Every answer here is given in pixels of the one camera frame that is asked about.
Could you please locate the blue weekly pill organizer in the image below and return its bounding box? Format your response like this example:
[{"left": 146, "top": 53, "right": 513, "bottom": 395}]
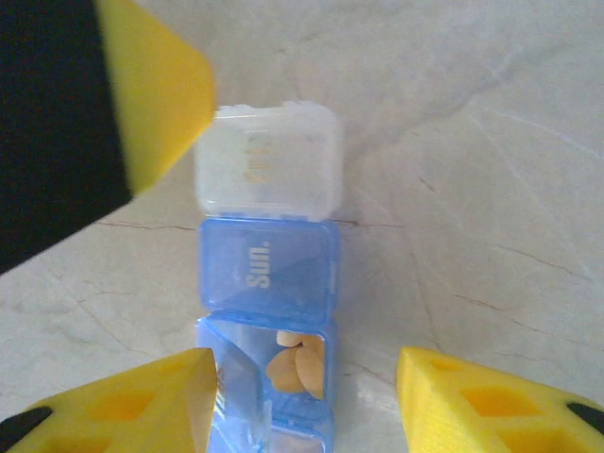
[{"left": 193, "top": 101, "right": 344, "bottom": 453}]

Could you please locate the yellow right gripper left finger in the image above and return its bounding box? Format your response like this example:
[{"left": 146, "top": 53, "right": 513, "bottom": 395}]
[{"left": 0, "top": 347, "right": 219, "bottom": 453}]

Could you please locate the tan oval pill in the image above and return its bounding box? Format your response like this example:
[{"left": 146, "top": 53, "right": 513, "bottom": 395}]
[
  {"left": 294, "top": 338, "right": 327, "bottom": 400},
  {"left": 276, "top": 329, "right": 309, "bottom": 351},
  {"left": 266, "top": 348, "right": 308, "bottom": 394}
]

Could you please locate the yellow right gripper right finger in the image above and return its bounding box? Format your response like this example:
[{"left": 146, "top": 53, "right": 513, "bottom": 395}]
[{"left": 395, "top": 345, "right": 604, "bottom": 453}]

